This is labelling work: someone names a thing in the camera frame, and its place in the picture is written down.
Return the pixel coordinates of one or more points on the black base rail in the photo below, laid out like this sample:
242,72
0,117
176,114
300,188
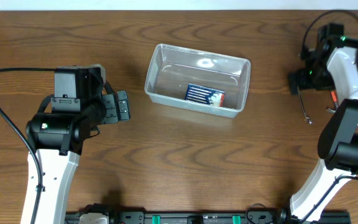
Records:
99,214

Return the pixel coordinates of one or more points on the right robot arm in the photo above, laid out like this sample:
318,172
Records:
333,66

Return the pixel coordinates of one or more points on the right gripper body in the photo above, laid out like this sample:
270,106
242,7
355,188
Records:
317,77

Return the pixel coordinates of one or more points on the blue drill bit case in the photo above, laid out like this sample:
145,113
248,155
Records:
204,95

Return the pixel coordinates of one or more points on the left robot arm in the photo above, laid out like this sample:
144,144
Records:
57,142

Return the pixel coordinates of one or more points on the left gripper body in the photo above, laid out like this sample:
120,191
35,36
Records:
104,109

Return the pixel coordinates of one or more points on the silver wrench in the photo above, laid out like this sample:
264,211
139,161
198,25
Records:
307,118

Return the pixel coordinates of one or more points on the clear plastic container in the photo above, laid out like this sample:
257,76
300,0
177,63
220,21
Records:
173,68

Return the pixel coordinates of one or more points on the small claw hammer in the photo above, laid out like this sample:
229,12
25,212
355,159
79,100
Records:
335,102

